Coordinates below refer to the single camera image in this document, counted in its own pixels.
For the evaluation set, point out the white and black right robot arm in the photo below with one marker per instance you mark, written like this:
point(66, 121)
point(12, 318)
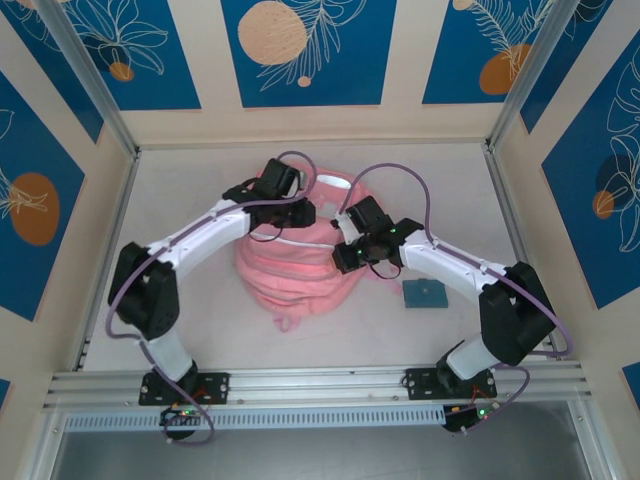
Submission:
point(450, 265)

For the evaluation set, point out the aluminium frame post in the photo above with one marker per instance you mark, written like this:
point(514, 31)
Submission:
point(95, 80)
point(530, 80)

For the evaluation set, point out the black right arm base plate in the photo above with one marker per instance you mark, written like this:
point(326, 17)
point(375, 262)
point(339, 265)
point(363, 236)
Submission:
point(417, 382)

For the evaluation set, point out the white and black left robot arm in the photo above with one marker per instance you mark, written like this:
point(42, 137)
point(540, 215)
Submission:
point(200, 235)

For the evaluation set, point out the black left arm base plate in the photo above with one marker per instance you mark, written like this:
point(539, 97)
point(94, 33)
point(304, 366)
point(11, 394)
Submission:
point(220, 387)

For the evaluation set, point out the pink backpack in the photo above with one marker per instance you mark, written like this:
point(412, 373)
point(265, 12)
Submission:
point(300, 280)

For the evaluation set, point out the teal wallet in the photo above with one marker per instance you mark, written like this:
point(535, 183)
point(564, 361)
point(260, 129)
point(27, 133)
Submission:
point(425, 295)

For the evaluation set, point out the aluminium table side rail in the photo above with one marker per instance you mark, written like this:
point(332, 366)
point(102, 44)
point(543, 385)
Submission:
point(124, 205)
point(495, 167)

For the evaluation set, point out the aluminium mounting rail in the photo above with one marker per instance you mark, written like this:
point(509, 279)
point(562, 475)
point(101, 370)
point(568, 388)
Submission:
point(320, 382)

